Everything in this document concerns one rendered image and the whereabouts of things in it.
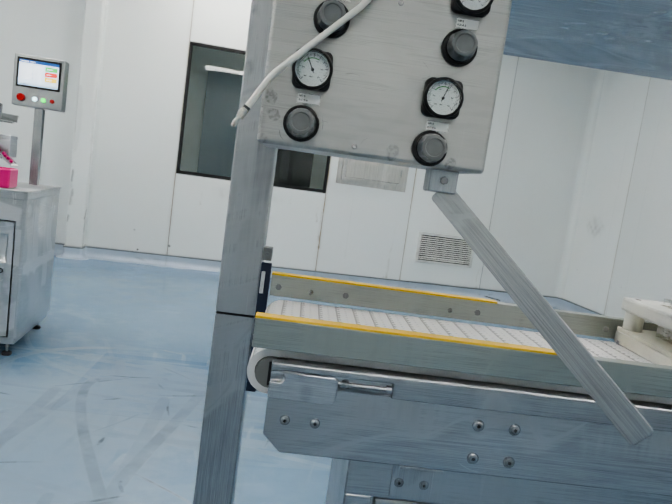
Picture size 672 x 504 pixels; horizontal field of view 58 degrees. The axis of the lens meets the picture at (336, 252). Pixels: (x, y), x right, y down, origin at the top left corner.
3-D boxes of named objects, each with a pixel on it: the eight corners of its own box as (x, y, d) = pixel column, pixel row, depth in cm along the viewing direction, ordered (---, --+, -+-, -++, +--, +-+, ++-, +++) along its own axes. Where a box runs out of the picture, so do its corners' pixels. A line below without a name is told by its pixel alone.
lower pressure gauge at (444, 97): (421, 114, 56) (427, 73, 55) (418, 116, 57) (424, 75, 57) (460, 120, 56) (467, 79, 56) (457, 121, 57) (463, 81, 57)
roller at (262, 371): (251, 387, 64) (255, 356, 64) (268, 324, 91) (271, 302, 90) (283, 390, 64) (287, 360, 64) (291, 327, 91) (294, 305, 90)
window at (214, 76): (175, 173, 547) (189, 41, 533) (176, 173, 548) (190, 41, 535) (325, 193, 574) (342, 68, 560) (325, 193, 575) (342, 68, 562)
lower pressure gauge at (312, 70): (289, 86, 55) (294, 44, 55) (289, 88, 56) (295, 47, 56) (330, 92, 55) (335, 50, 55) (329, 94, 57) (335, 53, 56)
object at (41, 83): (3, 182, 297) (13, 51, 289) (10, 181, 307) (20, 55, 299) (53, 188, 301) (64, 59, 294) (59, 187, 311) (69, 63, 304)
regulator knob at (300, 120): (279, 137, 55) (286, 87, 54) (281, 139, 57) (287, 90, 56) (316, 142, 55) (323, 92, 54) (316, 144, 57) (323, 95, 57)
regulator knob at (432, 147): (413, 163, 55) (420, 115, 55) (409, 163, 58) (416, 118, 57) (449, 168, 55) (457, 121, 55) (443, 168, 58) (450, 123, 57)
